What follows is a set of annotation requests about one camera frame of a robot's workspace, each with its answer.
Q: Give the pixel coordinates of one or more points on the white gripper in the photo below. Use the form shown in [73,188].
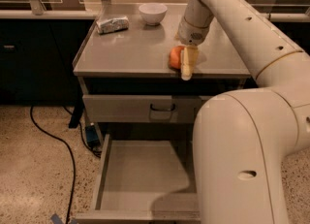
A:
[190,34]

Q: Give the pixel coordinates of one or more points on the orange fruit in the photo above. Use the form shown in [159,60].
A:
[175,57]

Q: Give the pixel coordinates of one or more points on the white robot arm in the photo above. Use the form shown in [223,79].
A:
[241,137]

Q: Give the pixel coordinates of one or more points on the grey drawer cabinet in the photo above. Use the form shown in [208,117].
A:
[136,62]

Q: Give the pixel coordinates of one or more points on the closed upper grey drawer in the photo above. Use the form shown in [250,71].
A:
[136,108]

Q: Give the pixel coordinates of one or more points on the open middle grey drawer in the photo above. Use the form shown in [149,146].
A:
[144,182]

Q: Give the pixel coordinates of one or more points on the white ceramic bowl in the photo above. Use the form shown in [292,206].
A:
[152,13]

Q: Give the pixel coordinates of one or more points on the blue power box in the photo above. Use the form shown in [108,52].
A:
[91,135]

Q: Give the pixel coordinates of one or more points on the blue tape on floor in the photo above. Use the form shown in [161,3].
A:
[57,220]

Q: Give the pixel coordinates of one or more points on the black drawer handle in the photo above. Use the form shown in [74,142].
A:
[171,108]

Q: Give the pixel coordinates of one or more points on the dark counter with white rail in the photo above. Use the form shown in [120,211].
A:
[37,59]

